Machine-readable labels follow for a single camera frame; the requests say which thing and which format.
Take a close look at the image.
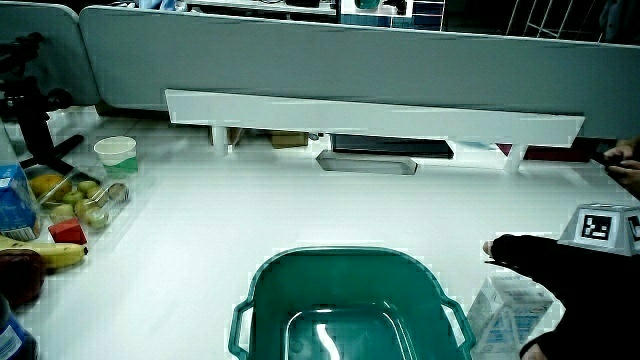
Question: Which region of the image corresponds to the person's right hand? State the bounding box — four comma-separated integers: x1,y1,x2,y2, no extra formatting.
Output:
482,203,640,360

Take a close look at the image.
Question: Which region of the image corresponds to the white milk carton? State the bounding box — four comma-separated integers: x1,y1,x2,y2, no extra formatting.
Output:
466,274,556,357

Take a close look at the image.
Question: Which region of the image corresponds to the white desk shelf riser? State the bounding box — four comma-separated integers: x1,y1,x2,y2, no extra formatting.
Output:
164,88,586,175

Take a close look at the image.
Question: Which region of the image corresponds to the white desk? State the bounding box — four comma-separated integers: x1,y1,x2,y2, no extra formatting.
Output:
0,105,640,360

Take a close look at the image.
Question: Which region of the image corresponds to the dark red flat item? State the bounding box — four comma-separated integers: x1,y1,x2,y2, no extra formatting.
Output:
496,141,592,164

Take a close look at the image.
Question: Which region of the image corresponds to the green plastic basket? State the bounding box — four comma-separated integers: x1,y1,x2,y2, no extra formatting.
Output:
227,245,477,360

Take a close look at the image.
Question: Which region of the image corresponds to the black flat keyboard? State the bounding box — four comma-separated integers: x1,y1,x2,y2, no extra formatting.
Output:
330,133,456,160

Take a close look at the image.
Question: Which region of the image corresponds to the grey flat tray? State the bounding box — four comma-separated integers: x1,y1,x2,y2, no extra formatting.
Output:
315,149,419,177

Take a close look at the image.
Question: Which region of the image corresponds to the large grey partition panel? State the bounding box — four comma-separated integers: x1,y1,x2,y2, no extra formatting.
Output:
78,5,640,141

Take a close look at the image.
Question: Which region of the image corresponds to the brown cardboard box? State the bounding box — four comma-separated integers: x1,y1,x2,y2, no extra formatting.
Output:
269,130,311,150

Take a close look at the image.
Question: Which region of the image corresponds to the white and green paper cup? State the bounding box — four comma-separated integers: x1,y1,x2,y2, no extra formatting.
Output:
93,135,140,179

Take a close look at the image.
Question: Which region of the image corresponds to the pile of small green fruits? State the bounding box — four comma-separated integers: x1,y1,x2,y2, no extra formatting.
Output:
49,179,131,231

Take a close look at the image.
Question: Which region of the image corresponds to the clear plastic fruit container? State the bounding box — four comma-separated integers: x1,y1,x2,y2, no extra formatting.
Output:
25,165,135,235

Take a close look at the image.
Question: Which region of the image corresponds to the red block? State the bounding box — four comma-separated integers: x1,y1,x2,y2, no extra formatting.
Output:
47,217,89,246

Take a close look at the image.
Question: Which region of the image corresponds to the yellow banana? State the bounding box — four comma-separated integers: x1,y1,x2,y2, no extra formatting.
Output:
0,234,90,271

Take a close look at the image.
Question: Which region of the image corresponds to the orange fruit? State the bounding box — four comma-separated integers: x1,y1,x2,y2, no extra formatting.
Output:
29,173,73,202

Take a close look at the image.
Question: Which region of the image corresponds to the dark red fruit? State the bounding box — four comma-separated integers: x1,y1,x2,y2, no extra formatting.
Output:
0,248,47,308

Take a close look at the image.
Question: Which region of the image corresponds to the blue bottle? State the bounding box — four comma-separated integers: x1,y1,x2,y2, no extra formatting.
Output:
0,293,41,360

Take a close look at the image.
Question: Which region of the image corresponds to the small grey partition panel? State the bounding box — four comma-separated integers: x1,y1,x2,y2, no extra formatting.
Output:
0,1,101,107

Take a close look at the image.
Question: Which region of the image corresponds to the blue drink carton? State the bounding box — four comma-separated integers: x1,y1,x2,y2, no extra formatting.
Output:
0,163,42,243

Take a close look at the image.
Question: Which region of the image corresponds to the black tripod stand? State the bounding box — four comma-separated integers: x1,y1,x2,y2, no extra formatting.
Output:
0,31,86,176

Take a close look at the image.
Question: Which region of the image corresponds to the white wire rack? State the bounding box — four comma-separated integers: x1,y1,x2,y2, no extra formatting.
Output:
504,0,607,42

